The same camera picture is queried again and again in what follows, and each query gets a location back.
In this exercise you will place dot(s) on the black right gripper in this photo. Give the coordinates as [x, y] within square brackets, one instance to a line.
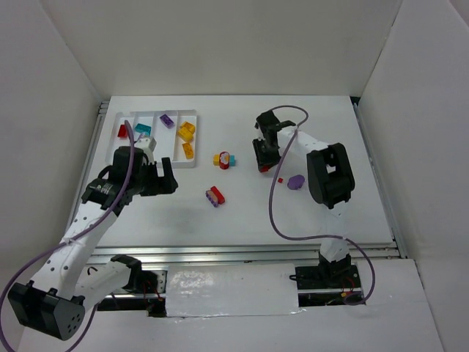
[265, 150]

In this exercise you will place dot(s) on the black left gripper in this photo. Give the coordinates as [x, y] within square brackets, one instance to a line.
[154, 180]

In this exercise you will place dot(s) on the red and purple lego stack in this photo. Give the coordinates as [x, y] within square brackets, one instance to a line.
[215, 197]

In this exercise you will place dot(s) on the yellow round printed lego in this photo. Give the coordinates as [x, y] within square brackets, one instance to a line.
[185, 134]

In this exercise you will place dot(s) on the teal lego brick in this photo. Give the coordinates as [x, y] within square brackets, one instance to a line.
[142, 128]

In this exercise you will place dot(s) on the purple lego plate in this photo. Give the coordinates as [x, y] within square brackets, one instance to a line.
[167, 121]

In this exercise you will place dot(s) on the yellow lego brick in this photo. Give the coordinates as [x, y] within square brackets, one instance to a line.
[189, 126]
[188, 150]

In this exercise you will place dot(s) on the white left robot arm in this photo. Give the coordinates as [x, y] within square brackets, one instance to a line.
[54, 301]

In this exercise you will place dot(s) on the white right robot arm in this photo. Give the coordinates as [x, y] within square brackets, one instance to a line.
[329, 177]

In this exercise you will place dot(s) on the purple rounded lego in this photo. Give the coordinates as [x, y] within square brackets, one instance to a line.
[295, 182]

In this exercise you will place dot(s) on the yellow lego brick in tray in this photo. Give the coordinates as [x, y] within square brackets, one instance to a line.
[188, 150]

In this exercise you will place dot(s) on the yellow red blue lego cluster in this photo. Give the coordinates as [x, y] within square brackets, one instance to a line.
[224, 160]

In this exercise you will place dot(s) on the white divided sorting tray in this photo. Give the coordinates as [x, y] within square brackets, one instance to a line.
[169, 144]

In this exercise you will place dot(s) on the aluminium front rail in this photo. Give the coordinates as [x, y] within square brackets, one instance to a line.
[209, 254]

